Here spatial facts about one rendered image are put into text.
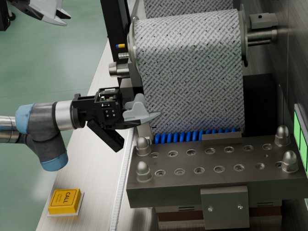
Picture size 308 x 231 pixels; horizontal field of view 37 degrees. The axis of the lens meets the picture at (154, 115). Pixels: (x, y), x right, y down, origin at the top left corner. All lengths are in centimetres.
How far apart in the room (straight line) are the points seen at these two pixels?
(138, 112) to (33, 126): 27
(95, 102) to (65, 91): 264
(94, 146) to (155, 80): 40
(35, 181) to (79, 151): 148
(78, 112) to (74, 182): 24
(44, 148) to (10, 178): 177
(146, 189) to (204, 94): 27
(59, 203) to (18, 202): 156
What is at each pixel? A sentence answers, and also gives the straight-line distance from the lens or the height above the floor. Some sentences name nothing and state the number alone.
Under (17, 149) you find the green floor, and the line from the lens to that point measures 320.
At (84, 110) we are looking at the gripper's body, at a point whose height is 113.
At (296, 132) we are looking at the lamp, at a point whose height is 118.
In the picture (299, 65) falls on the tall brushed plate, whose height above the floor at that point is 130.
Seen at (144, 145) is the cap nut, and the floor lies 106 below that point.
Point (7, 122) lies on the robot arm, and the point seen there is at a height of 108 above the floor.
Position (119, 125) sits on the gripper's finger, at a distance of 111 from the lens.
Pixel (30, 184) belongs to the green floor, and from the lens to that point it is 285.
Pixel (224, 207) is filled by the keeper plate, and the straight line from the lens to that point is 102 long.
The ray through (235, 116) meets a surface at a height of 107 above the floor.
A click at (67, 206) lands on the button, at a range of 119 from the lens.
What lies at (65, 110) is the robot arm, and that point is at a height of 114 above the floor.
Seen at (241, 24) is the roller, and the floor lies 129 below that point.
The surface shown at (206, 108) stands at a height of 110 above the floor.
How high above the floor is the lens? 170
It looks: 32 degrees down
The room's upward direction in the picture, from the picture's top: 10 degrees counter-clockwise
